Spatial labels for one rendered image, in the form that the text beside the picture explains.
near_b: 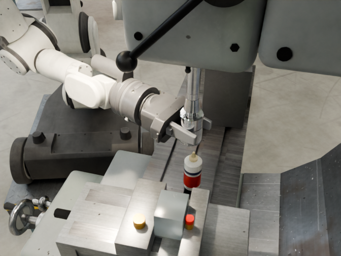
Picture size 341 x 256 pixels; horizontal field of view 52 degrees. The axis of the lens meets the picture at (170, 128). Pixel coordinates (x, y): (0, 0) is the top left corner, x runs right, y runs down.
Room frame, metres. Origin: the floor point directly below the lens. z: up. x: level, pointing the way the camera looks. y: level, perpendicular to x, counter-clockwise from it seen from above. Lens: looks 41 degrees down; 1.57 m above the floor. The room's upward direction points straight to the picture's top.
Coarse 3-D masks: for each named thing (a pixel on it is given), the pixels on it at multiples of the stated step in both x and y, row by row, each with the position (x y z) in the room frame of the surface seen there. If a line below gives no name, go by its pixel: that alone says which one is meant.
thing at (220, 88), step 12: (204, 72) 0.76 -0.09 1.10; (216, 72) 0.75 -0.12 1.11; (228, 72) 0.75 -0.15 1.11; (240, 72) 0.74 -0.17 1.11; (252, 72) 0.74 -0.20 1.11; (204, 84) 0.76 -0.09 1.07; (216, 84) 0.75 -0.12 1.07; (228, 84) 0.75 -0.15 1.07; (240, 84) 0.74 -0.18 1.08; (204, 96) 0.75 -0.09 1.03; (216, 96) 0.75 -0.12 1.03; (228, 96) 0.75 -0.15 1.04; (240, 96) 0.74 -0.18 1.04; (204, 108) 0.75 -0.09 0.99; (216, 108) 0.75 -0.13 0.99; (228, 108) 0.75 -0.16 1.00; (240, 108) 0.74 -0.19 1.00; (216, 120) 0.75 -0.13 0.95; (228, 120) 0.75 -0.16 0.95; (240, 120) 0.74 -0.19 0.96
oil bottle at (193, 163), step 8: (192, 152) 0.54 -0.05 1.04; (184, 160) 0.54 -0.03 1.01; (192, 160) 0.53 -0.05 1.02; (200, 160) 0.54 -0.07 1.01; (184, 168) 0.53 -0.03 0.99; (192, 168) 0.52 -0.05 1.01; (200, 168) 0.53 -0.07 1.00; (184, 176) 0.53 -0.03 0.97; (192, 176) 0.52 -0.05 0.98; (200, 176) 0.53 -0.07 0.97; (184, 184) 0.53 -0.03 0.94; (192, 184) 0.52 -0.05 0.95
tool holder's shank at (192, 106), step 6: (192, 72) 0.51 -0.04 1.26; (198, 72) 0.51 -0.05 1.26; (192, 78) 0.51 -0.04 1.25; (198, 78) 0.51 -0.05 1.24; (186, 84) 0.52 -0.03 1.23; (192, 84) 0.51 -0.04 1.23; (198, 84) 0.51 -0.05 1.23; (186, 90) 0.52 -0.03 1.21; (192, 90) 0.51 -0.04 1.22; (198, 90) 0.51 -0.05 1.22; (186, 96) 0.51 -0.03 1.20; (192, 96) 0.51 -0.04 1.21; (198, 96) 0.51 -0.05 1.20; (186, 102) 0.51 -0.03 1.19; (192, 102) 0.51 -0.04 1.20; (198, 102) 0.51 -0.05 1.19; (186, 108) 0.51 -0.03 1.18; (192, 108) 0.50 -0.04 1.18; (198, 108) 0.51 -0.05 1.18; (192, 114) 0.51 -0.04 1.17
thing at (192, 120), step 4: (180, 112) 0.52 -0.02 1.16; (184, 112) 0.52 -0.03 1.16; (200, 112) 0.52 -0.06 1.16; (180, 116) 0.51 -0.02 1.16; (184, 116) 0.51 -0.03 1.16; (188, 116) 0.51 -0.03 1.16; (192, 116) 0.51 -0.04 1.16; (196, 116) 0.51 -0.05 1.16; (200, 116) 0.51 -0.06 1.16; (184, 120) 0.50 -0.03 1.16; (188, 120) 0.50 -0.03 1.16; (192, 120) 0.50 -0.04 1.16; (196, 120) 0.50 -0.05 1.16; (200, 120) 0.50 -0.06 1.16
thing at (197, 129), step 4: (180, 120) 0.51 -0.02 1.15; (180, 124) 0.51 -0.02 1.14; (184, 124) 0.50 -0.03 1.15; (188, 124) 0.50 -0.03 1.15; (192, 124) 0.49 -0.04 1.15; (196, 124) 0.50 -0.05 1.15; (200, 124) 0.50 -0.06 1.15; (188, 128) 0.50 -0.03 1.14; (192, 128) 0.49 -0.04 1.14; (196, 128) 0.50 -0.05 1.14; (200, 128) 0.50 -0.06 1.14; (192, 132) 0.50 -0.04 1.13; (196, 132) 0.50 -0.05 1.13; (200, 132) 0.50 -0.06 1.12; (200, 136) 0.50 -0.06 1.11; (180, 140) 0.51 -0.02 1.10; (200, 140) 0.51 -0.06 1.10; (184, 144) 0.50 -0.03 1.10; (188, 144) 0.50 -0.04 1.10; (196, 144) 0.50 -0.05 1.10
